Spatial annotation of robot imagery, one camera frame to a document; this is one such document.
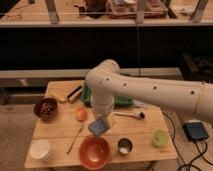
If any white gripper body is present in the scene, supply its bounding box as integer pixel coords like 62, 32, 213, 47
93, 105, 114, 119

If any grey blue sponge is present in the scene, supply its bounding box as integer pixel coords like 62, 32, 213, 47
88, 118, 109, 137

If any red bowl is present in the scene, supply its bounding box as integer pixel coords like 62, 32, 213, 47
78, 136, 111, 170

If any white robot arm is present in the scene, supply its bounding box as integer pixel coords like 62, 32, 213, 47
85, 59, 213, 124

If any dark bowl with nuts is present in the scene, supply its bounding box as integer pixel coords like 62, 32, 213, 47
34, 98, 58, 121

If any green plastic tray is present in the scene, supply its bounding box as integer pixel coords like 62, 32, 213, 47
81, 85, 133, 107

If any orange head spoon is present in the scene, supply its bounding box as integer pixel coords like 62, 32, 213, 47
66, 107, 88, 154

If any black wooden brush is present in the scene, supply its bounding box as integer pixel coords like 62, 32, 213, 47
67, 86, 82, 103

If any small metal cup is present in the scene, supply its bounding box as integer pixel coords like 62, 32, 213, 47
117, 138, 133, 155

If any yellow corn toy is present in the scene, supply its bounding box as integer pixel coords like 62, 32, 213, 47
51, 93, 66, 103

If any green small cup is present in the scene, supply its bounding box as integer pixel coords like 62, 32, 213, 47
152, 130, 169, 147

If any black foot pedal box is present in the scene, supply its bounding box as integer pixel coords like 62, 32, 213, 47
183, 122, 209, 141

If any wooden handled utensil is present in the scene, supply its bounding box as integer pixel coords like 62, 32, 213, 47
114, 111, 145, 120

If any black cable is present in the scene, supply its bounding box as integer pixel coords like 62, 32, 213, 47
161, 111, 213, 171

